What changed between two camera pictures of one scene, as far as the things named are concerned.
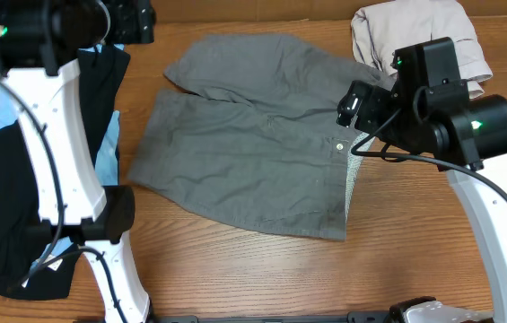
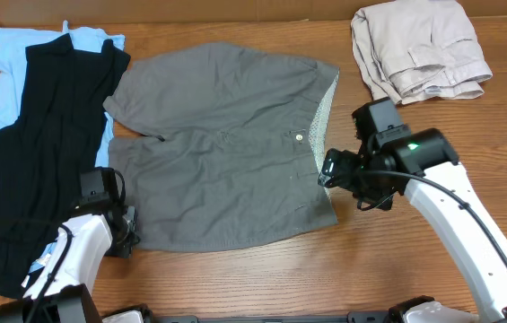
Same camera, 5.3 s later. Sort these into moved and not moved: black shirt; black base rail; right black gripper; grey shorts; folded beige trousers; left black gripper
Moved: left black gripper; right black gripper; grey shorts
Not moved: folded beige trousers; black base rail; black shirt
